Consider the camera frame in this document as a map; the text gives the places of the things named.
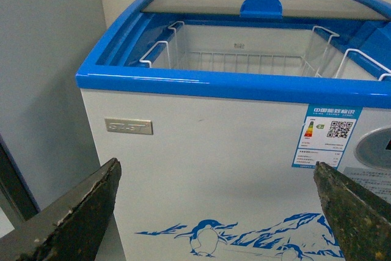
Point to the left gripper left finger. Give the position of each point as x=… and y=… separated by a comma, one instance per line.
x=73, y=226

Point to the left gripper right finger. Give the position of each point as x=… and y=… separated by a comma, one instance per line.
x=359, y=219

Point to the grey instruction sticker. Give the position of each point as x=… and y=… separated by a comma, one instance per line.
x=375, y=180

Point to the round grey control panel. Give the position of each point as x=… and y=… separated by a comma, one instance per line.
x=373, y=150

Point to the energy efficiency label sticker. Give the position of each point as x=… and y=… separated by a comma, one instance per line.
x=325, y=134

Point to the silver brand nameplate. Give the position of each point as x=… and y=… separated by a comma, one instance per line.
x=130, y=126

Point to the white blue chest freezer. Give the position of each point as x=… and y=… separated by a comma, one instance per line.
x=215, y=180

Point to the glass sliding freezer lid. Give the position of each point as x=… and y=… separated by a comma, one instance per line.
x=376, y=10

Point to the white wire freezer basket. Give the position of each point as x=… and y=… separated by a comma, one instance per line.
x=265, y=51

